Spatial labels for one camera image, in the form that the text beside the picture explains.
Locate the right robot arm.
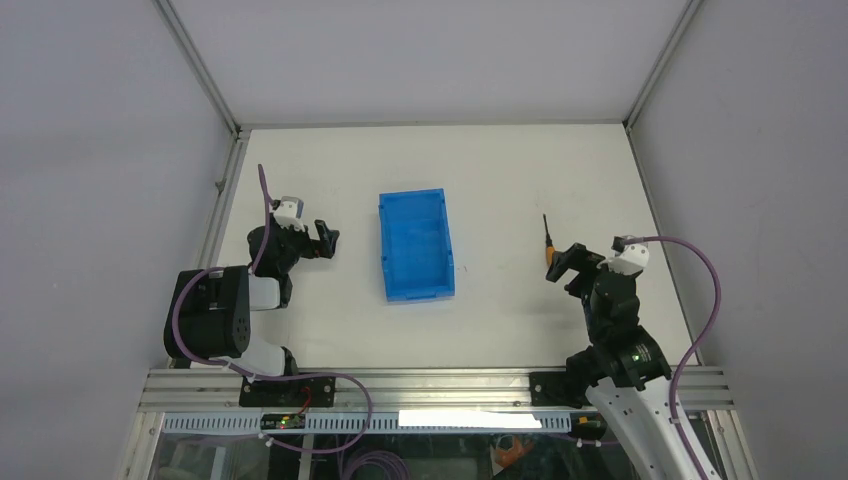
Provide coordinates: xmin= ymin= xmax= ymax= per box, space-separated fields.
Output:
xmin=537 ymin=237 xmax=720 ymax=479

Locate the aluminium front rail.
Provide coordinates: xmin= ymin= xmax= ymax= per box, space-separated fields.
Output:
xmin=138 ymin=366 xmax=735 ymax=413

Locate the small green circuit board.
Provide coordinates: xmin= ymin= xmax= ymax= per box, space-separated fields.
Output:
xmin=260 ymin=413 xmax=307 ymax=431

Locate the blue plastic bin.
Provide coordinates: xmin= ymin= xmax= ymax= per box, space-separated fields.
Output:
xmin=378 ymin=189 xmax=456 ymax=303

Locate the orange handled screwdriver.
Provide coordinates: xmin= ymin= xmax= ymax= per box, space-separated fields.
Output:
xmin=542 ymin=214 xmax=556 ymax=267

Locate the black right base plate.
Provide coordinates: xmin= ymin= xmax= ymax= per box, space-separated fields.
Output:
xmin=528 ymin=371 xmax=590 ymax=409

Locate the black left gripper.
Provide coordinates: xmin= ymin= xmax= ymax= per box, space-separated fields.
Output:
xmin=267 ymin=213 xmax=337 ymax=274

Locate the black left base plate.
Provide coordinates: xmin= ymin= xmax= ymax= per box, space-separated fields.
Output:
xmin=238 ymin=377 xmax=336 ymax=409

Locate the slotted cable duct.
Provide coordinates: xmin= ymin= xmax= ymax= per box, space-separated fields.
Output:
xmin=163 ymin=410 xmax=593 ymax=436

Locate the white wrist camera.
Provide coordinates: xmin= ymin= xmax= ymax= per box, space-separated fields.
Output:
xmin=599 ymin=236 xmax=650 ymax=277
xmin=272 ymin=196 xmax=307 ymax=232

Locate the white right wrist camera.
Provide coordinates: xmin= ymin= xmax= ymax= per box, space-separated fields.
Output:
xmin=599 ymin=236 xmax=650 ymax=277

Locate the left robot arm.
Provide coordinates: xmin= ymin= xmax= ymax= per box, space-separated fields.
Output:
xmin=163 ymin=220 xmax=340 ymax=406

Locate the orange object under table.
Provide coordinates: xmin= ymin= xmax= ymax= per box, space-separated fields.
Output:
xmin=491 ymin=434 xmax=534 ymax=469

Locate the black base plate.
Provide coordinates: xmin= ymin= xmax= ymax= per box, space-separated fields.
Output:
xmin=238 ymin=377 xmax=336 ymax=409
xmin=528 ymin=371 xmax=590 ymax=409

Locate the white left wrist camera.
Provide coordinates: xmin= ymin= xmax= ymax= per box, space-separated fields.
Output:
xmin=272 ymin=196 xmax=307 ymax=232

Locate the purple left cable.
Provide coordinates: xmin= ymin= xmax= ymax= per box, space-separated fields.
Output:
xmin=170 ymin=163 xmax=374 ymax=456

